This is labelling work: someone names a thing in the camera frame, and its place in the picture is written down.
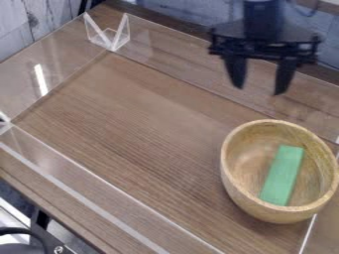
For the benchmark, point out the wooden bowl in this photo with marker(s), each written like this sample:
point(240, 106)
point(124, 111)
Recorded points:
point(247, 153)

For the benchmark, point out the black metal table frame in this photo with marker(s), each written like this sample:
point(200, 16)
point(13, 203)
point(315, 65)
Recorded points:
point(60, 241)

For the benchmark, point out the clear acrylic corner bracket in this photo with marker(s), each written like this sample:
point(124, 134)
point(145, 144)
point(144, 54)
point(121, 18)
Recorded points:
point(109, 39)

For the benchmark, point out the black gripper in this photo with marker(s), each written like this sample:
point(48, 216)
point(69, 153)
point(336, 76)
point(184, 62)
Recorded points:
point(264, 35)

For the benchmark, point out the green rectangular block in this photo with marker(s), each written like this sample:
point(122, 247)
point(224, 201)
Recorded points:
point(281, 175)

